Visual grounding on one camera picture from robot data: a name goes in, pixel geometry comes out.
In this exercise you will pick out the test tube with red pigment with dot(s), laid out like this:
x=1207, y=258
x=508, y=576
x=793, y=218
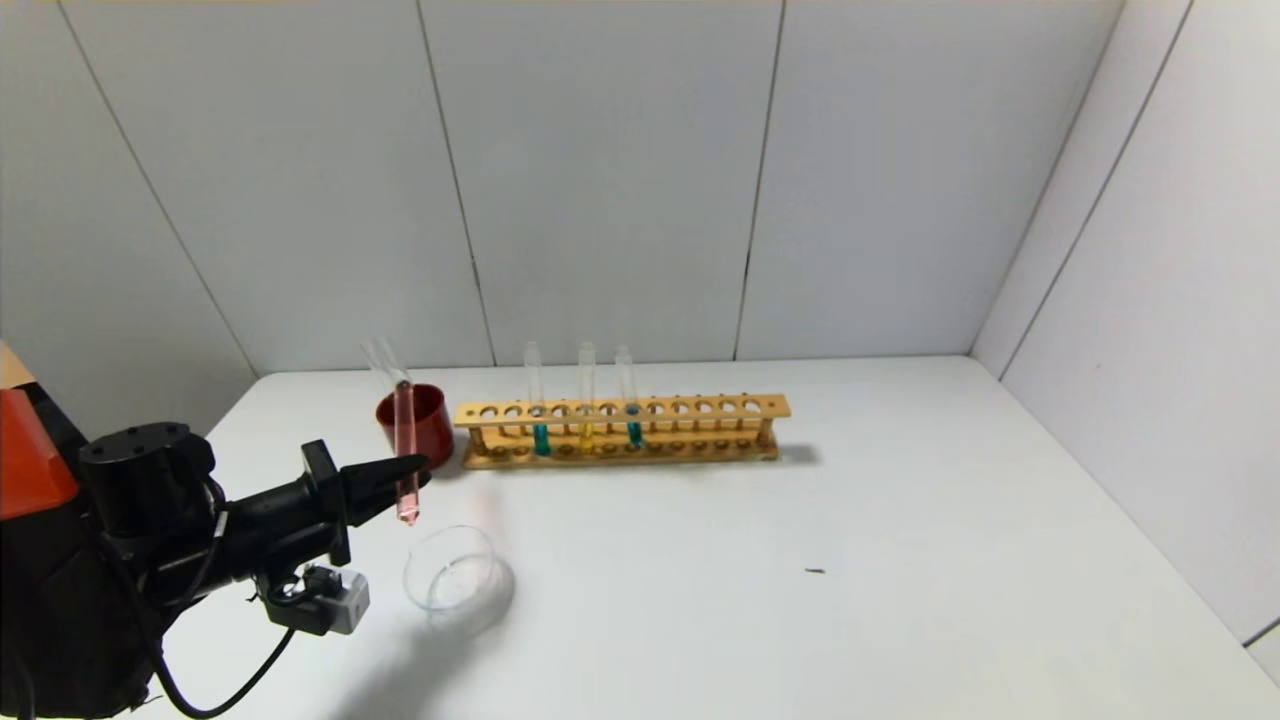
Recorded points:
x=405, y=430

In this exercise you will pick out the wooden test tube rack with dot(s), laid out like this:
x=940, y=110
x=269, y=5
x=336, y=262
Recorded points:
x=700, y=456

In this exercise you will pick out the test tube with yellow pigment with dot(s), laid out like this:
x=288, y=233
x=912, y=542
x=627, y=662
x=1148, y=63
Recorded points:
x=586, y=436

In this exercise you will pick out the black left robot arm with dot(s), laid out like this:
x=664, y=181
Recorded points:
x=100, y=560

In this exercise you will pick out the dark red cup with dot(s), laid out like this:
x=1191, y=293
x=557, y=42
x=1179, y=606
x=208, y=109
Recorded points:
x=435, y=430

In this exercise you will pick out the test tube with teal-blue pigment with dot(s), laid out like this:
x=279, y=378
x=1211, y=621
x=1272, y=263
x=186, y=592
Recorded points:
x=634, y=434
x=541, y=440

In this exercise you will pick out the empty clear test tube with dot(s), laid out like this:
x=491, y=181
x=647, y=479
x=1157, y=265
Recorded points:
x=375, y=358
x=390, y=362

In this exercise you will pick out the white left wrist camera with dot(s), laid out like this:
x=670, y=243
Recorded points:
x=345, y=605

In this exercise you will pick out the clear glass dish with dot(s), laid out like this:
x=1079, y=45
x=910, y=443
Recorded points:
x=460, y=602

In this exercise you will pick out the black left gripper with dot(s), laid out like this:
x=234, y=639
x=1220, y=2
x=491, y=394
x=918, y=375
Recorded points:
x=328, y=500

